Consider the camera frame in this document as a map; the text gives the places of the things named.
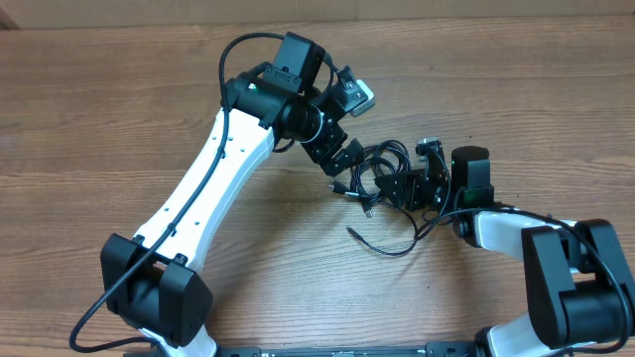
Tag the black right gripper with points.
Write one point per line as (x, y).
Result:
(408, 187)

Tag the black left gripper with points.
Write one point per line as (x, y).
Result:
(321, 151)

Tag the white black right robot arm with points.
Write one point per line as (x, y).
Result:
(579, 287)

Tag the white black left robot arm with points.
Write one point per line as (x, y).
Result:
(152, 280)

